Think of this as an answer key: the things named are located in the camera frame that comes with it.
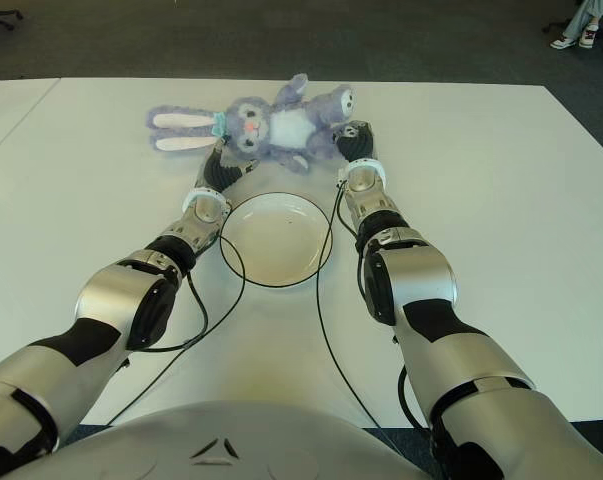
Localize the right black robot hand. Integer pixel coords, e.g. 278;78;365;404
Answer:
333;119;377;164

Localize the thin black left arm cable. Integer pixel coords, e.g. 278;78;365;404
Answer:
103;232;247;429

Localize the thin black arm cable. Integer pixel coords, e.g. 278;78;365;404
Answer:
103;232;247;429
314;169;385;430

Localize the white plate black rim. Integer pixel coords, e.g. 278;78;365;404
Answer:
219;192;336;287

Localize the person in light trousers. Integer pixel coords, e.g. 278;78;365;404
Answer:
550;0;602;50

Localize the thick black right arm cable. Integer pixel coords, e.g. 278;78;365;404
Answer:
397;364;432;434

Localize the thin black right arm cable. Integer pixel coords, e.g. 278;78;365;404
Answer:
314;169;385;430

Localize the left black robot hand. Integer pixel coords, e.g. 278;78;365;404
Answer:
196;137;261;195

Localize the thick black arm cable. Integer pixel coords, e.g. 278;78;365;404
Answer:
140;277;210;354
397;364;432;434

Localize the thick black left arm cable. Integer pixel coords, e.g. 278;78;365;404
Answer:
140;277;210;354

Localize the purple plush rabbit doll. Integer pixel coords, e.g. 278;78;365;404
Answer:
145;73;358;175

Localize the silver robot torso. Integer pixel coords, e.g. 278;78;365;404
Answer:
45;399;432;480

